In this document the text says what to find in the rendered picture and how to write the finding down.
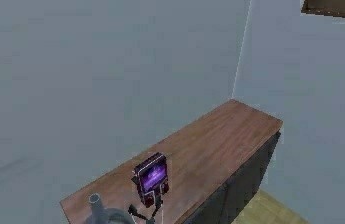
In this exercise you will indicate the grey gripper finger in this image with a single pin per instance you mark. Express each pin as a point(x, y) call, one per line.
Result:
point(140, 215)
point(158, 206)

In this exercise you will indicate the purple handheld game console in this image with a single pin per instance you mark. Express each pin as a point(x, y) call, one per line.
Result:
point(152, 175)

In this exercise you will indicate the brown-topped dark chest of drawers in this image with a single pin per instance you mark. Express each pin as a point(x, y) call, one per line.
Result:
point(213, 146)

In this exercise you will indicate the dark brown wall shelf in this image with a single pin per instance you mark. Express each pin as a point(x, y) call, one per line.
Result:
point(335, 8)

